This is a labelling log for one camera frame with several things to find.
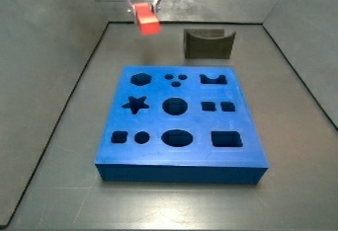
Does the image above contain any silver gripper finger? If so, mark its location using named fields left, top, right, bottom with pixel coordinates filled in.
left=126, top=0, right=134, bottom=14
left=152, top=0, right=162, bottom=13

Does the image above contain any red rectangular block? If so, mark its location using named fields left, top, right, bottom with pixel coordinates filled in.
left=133, top=3, right=161, bottom=36

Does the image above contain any black curved fixture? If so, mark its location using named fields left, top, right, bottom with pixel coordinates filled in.
left=182, top=29, right=236, bottom=59

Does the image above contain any blue shape sorting board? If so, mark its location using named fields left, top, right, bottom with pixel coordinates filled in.
left=94, top=66, right=268, bottom=185

